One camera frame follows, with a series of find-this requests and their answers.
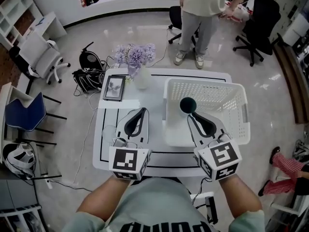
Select white metal rack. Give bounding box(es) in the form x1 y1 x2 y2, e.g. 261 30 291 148
270 194 309 232

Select purple flowers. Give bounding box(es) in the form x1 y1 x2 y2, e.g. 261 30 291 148
114 43 156 76

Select white vase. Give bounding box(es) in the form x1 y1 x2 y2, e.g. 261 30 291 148
134 65 152 90

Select person in white t-shirt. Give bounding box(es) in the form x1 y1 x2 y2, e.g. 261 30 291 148
61 176 266 232

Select white low shelf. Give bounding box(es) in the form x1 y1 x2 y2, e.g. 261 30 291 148
0 204 49 232

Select grey cabinet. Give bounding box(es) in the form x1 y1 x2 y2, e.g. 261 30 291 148
0 177 42 211

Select black white headset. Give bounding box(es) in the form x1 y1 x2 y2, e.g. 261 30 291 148
293 140 309 164

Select white desk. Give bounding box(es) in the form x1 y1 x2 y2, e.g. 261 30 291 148
26 11 68 42

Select black picture frame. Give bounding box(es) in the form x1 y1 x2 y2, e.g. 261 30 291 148
102 75 126 102

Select white office chair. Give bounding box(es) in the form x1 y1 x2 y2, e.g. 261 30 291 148
18 31 71 86

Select blue chair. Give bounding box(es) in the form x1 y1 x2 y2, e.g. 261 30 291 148
4 92 68 146

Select clear wine glass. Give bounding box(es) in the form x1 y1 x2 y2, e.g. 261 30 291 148
102 124 119 145

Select white shelf unit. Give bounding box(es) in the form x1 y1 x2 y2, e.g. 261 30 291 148
0 0 44 50

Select person's left forearm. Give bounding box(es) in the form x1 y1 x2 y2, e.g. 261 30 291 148
76 175 132 224

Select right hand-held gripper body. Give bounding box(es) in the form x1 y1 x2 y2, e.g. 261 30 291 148
194 133 242 181

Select white cabinet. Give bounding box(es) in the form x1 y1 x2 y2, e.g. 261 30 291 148
282 13 309 47

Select person's right forearm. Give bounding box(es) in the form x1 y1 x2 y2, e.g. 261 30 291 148
218 174 263 219

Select white plastic laundry basket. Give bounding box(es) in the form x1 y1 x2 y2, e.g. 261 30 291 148
163 78 251 147

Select white VR headset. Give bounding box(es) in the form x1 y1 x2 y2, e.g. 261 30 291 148
4 144 37 178

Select white cable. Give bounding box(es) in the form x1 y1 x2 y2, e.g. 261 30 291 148
72 105 99 188

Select brown wooden step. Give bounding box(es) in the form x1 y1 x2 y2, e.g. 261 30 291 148
272 42 309 125

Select black office chair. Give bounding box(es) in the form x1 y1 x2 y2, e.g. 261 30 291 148
233 0 283 67
168 5 201 45

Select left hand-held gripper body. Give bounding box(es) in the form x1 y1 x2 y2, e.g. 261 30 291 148
108 138 153 181

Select white red plastic bag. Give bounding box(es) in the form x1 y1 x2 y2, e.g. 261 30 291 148
222 3 253 23

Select teal cup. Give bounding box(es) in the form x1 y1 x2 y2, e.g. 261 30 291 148
179 97 197 117

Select white paper strip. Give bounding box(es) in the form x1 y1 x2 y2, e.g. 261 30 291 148
98 98 141 109

